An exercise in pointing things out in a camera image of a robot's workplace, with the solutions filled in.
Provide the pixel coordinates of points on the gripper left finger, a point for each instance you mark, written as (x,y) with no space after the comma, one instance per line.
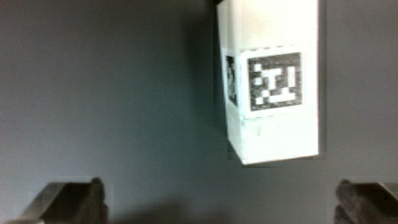
(67,204)

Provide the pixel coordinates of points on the white leg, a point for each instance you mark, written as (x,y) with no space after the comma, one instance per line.
(268,59)

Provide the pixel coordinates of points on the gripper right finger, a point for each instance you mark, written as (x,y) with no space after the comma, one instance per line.
(366,203)

